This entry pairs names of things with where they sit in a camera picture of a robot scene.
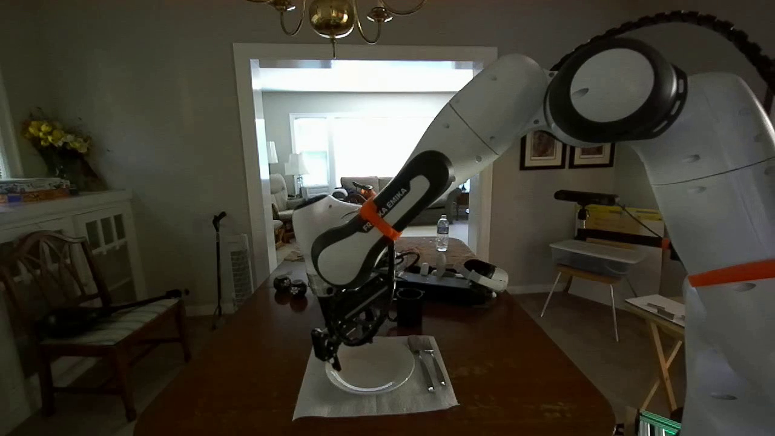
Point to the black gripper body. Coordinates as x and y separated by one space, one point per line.
353 315

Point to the white placemat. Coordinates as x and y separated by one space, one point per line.
321 399

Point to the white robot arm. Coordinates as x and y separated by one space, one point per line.
707 151

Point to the white round plate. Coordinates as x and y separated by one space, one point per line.
372 370

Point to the black cup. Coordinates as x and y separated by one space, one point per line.
409 309

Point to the silver fork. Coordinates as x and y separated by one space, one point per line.
412 342

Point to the silver knife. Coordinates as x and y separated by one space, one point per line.
433 360

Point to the clear water bottle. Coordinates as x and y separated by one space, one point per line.
441 235

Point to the black electronics on table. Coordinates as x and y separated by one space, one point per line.
476 283

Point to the black walking cane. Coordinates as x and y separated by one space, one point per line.
218 288

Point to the framed picture left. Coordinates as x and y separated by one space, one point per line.
541 151

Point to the framed picture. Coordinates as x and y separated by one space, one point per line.
594 157
541 151

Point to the white cabinet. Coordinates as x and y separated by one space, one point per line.
105 220

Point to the framed picture right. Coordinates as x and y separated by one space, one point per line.
594 157

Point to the brass chandelier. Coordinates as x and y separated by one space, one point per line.
338 21

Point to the yellow flower bouquet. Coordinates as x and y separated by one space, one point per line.
63 151

